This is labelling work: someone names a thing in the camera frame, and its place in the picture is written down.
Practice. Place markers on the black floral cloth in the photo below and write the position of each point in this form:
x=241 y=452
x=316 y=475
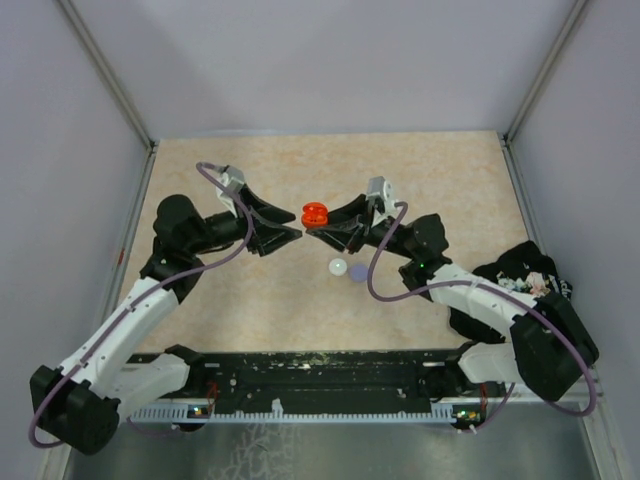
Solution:
x=524 y=269

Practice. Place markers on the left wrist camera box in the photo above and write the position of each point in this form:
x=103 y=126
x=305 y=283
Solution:
x=232 y=181

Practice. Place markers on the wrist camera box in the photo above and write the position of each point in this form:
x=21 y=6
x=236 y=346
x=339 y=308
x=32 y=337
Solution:
x=232 y=181
x=381 y=192

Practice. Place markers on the orange round charging case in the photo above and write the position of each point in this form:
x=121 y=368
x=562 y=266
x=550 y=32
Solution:
x=314 y=215

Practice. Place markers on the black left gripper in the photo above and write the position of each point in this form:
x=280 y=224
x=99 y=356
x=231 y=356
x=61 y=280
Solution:
x=264 y=236

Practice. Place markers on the purple round charging case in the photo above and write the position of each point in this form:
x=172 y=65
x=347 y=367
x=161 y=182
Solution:
x=358 y=273

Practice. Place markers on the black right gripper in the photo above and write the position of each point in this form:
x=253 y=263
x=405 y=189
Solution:
x=352 y=240

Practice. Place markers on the aluminium frame post left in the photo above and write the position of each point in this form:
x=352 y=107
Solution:
x=105 y=71

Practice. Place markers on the aluminium frame post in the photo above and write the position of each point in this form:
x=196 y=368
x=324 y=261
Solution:
x=568 y=29
x=105 y=71

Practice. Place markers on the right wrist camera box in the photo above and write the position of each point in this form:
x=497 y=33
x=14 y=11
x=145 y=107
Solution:
x=381 y=192

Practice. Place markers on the white round charging case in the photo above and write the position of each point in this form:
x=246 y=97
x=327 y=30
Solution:
x=338 y=267

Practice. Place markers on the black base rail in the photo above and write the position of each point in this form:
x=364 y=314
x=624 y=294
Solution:
x=351 y=382

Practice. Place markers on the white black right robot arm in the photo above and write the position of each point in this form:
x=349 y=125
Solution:
x=544 y=344

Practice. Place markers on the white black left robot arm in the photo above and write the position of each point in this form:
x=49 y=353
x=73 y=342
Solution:
x=83 y=401

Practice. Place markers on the aluminium frame post right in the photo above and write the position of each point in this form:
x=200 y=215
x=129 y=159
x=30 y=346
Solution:
x=568 y=29

